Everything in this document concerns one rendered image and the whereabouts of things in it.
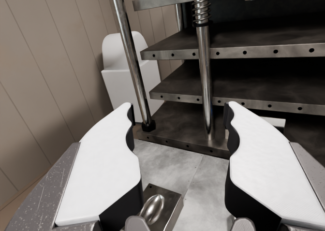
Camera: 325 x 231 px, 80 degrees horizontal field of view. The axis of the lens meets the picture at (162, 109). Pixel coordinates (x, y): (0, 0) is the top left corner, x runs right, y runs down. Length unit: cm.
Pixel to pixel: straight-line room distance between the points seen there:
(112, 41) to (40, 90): 101
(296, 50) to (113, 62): 212
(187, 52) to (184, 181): 61
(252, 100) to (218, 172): 37
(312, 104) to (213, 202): 57
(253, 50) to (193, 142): 57
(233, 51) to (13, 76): 212
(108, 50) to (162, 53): 165
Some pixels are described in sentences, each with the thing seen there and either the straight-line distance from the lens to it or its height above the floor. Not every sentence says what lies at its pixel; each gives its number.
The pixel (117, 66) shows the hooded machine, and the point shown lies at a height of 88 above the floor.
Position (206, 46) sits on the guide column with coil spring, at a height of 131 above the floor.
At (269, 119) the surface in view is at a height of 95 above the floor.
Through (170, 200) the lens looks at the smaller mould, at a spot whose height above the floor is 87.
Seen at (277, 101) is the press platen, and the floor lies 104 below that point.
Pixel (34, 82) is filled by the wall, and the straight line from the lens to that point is 257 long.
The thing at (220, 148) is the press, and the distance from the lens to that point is 111.
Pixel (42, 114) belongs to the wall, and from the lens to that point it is 264.
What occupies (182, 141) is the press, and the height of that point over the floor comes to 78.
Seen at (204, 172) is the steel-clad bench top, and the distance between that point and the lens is 97.
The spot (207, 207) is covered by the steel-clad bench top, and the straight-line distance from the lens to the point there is 86.
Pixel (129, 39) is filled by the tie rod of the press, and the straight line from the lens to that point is 109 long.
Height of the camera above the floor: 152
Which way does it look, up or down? 29 degrees down
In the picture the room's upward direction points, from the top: 11 degrees counter-clockwise
